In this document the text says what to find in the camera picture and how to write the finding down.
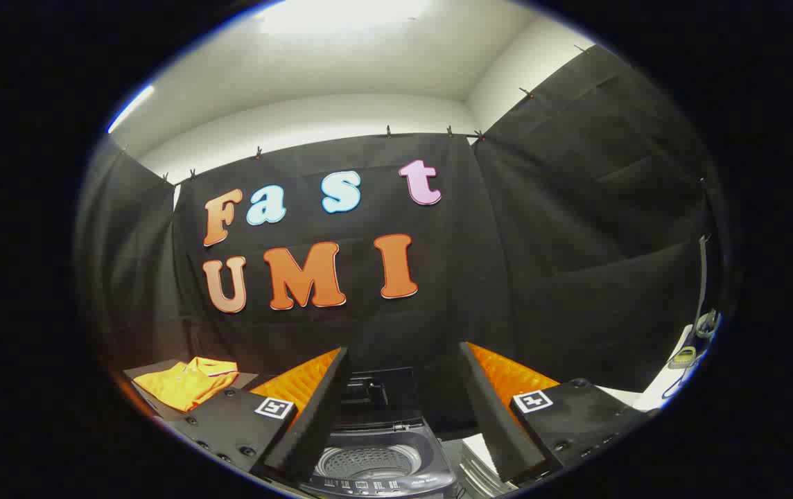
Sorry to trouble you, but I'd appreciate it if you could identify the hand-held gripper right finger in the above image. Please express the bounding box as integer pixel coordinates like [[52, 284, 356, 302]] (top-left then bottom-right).
[[458, 340, 662, 486]]

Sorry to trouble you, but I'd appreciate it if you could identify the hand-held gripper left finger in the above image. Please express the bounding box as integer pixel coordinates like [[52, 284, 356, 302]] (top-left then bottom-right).
[[165, 346, 354, 485]]

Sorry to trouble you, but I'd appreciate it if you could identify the dark grey washing machine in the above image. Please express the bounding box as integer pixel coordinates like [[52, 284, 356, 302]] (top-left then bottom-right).
[[297, 412, 460, 499]]

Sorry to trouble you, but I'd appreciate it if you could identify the orange polo shirt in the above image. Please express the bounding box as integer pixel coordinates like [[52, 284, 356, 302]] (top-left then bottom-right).
[[133, 357, 240, 414]]

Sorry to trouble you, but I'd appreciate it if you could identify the black backdrop cloth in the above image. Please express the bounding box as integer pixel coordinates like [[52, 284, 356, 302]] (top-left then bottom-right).
[[76, 45, 723, 444]]

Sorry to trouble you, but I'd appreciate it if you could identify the white table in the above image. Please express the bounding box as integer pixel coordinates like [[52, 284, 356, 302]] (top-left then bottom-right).
[[594, 322, 716, 417]]

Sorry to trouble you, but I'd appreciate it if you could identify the grey box platform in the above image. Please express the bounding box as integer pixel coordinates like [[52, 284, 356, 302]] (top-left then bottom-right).
[[123, 359, 260, 420]]

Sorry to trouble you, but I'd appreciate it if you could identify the light blue cord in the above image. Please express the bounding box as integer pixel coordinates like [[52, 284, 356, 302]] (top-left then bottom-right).
[[660, 366, 692, 401]]

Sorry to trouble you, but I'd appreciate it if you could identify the grey hanging cable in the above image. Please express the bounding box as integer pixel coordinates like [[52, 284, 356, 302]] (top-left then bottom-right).
[[693, 234, 720, 340]]

